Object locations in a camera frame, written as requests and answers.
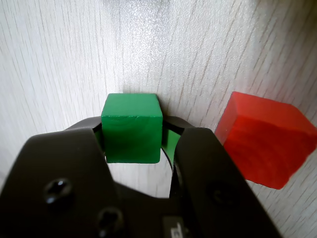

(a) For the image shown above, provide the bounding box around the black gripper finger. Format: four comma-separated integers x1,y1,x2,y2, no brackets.
160,116,283,238
0,117,174,238

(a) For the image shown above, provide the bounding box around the red wooden cube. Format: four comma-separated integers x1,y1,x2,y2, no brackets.
214,91,317,190

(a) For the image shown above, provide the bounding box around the green wooden cube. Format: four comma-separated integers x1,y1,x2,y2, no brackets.
101,93,164,165

